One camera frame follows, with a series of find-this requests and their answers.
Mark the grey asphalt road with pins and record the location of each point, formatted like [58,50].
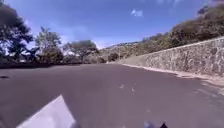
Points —
[100,96]

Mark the row of trees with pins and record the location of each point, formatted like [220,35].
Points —
[43,46]

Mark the bushes on slope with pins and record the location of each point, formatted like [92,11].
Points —
[186,31]

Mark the pale roadside kerb strip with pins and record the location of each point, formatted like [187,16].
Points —
[196,76]

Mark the stone retaining wall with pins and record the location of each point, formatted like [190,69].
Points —
[193,58]

